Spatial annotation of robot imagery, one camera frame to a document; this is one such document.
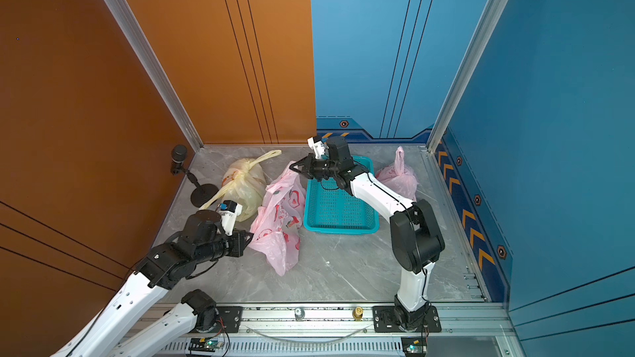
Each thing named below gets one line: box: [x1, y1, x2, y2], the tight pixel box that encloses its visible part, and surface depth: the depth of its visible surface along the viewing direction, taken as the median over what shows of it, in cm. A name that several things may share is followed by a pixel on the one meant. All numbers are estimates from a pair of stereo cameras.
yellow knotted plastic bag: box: [199, 149, 282, 222], surface depth 95 cm
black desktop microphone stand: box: [170, 144, 220, 209], surface depth 96 cm
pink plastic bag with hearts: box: [248, 160, 307, 277], surface depth 77 cm
